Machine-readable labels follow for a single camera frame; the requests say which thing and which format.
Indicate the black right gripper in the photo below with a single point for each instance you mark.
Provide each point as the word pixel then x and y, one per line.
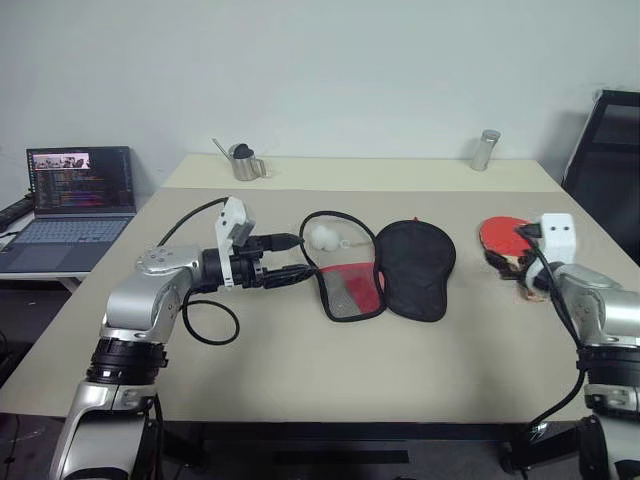
pixel 525 281

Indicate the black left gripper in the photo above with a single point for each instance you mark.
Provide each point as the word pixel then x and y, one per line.
pixel 247 267

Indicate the red table tennis paddle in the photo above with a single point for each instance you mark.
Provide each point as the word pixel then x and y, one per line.
pixel 502 235

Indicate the black and red paddle case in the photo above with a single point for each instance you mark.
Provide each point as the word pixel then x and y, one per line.
pixel 415 270

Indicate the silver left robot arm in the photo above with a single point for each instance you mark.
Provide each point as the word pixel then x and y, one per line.
pixel 135 300

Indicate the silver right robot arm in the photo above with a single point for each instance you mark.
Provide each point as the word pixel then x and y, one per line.
pixel 600 310

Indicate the stainless steel cup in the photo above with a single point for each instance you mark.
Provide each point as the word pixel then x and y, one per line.
pixel 247 167

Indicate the black object in cup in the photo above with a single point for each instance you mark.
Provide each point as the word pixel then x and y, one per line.
pixel 243 151

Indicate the steel shaker bottle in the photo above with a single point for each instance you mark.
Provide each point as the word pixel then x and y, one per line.
pixel 482 152

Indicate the metal straw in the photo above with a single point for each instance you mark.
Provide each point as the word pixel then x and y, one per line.
pixel 221 148

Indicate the black office chair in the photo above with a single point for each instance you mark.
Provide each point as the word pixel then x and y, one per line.
pixel 607 165

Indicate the open grey laptop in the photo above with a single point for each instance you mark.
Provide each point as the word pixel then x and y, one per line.
pixel 75 200

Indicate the white side table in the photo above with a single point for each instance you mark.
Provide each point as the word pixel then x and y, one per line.
pixel 45 280

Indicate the black power strip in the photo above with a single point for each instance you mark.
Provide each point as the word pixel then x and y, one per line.
pixel 12 212

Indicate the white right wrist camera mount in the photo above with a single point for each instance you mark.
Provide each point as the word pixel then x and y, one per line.
pixel 557 237

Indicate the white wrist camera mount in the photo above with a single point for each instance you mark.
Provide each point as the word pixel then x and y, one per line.
pixel 227 220
pixel 557 237

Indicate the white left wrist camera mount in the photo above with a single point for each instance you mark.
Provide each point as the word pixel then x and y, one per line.
pixel 227 220

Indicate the black table frame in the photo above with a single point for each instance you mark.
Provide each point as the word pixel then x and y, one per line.
pixel 340 440

